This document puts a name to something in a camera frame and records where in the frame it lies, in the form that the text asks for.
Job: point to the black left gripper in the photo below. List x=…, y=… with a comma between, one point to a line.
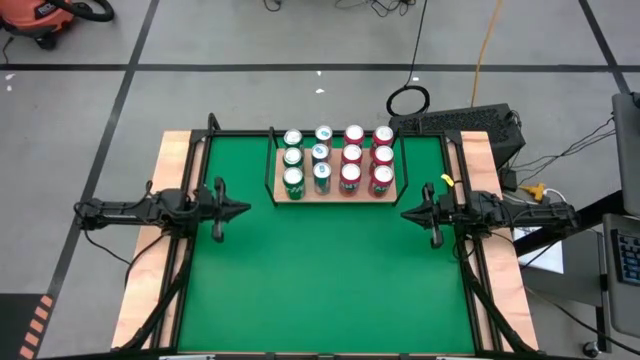
x=218, y=190

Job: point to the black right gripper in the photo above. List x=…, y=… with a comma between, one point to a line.
x=435, y=215

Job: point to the red Fanta soda can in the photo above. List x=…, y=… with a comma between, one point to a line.
x=350, y=172
x=383, y=154
x=383, y=135
x=382, y=174
x=352, y=152
x=354, y=134

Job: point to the green soda can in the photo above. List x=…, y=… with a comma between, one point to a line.
x=292, y=156
x=320, y=151
x=293, y=177
x=292, y=136

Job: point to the silver blue energy drink can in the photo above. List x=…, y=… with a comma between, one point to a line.
x=323, y=133
x=322, y=171

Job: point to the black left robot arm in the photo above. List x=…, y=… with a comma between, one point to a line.
x=130, y=210

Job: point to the small black power adapter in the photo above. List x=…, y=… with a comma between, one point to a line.
x=509, y=179

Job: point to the yellow power plug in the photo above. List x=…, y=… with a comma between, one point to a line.
x=532, y=190

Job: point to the white paper sheet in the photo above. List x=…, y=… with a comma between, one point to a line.
x=552, y=260

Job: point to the silver aluminium bar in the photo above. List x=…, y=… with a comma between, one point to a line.
x=455, y=357
x=187, y=357

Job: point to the grey side desk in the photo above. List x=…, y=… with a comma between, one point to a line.
x=575, y=285

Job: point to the black beam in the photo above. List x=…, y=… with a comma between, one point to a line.
x=595, y=212

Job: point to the black caster wheel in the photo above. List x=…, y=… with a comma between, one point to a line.
x=591, y=348

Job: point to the grey monitor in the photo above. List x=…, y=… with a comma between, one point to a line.
x=630, y=150

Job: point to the grey keyboard terminal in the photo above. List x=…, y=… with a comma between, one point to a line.
x=625, y=300

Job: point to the black orange striped floor mat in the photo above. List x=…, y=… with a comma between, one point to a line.
x=15, y=325

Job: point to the orange shop vacuum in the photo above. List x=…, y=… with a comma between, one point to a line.
x=35, y=17

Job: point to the wooden shelf with black frame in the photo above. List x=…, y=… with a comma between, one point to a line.
x=310, y=197

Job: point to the black table frame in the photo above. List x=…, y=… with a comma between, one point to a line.
x=475, y=310

